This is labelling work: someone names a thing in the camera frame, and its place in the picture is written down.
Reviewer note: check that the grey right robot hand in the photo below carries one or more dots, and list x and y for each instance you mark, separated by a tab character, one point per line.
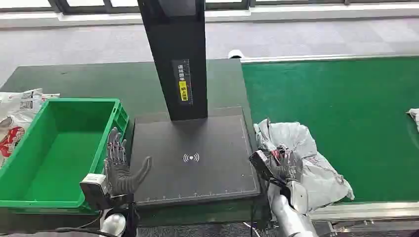
288	165

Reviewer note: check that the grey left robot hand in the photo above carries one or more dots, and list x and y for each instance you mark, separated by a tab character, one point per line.
121	178

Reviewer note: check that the silver-grey parcel bag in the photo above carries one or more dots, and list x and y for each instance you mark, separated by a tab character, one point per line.
320	183

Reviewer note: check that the white parcel with red print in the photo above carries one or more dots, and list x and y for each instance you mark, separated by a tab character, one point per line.
415	116

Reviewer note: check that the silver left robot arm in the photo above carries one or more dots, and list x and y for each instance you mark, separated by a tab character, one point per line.
114	225

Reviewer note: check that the green plastic crate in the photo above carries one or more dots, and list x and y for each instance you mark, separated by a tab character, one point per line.
59	153

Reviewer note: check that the green conveyor belt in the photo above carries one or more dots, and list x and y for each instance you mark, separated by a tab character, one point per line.
353	114

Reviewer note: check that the black and yellow label sticker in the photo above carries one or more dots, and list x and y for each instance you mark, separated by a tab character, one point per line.
183	88

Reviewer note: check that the white parcel with barcode labels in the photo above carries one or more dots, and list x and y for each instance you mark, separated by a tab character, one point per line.
13	124

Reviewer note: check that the white conveyor roller end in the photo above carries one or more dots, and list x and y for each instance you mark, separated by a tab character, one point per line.
235	54

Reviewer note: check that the black scanner column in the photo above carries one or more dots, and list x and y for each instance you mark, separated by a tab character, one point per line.
176	42

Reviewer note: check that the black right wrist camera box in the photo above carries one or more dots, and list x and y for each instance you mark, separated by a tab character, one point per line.
260	162

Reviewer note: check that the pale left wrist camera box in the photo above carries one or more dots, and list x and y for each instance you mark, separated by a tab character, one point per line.
93	189

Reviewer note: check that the black scanner base plate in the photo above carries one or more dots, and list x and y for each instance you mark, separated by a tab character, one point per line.
209	176

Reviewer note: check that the silver conveyor side rail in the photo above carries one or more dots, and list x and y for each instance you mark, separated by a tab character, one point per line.
327	58
366	211

